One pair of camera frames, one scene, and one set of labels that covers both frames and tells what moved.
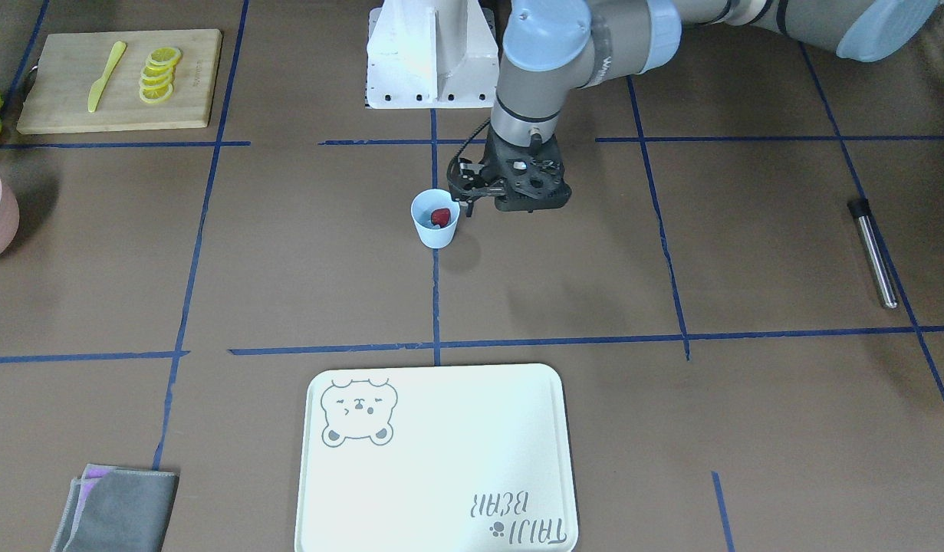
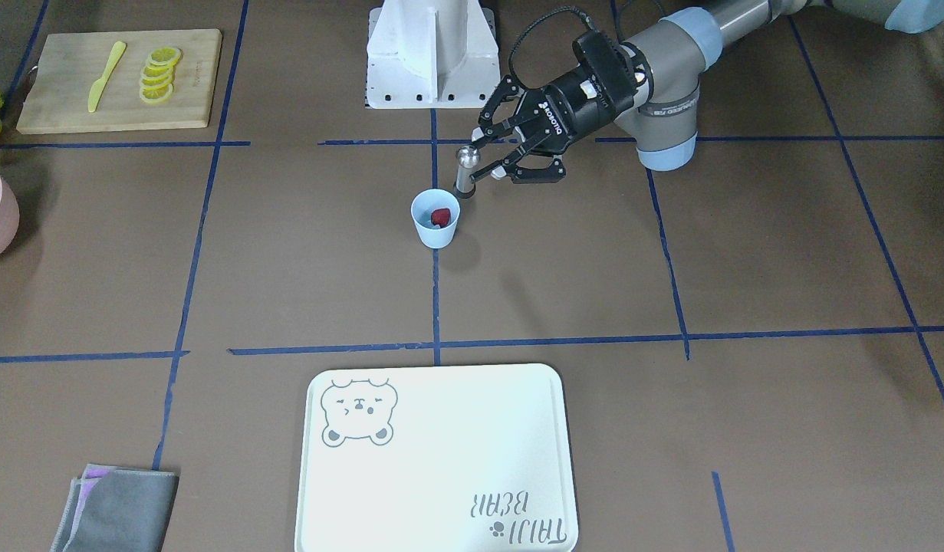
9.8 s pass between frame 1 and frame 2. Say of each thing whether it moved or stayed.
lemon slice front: stayed
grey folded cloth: stayed
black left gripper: moved
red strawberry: stayed
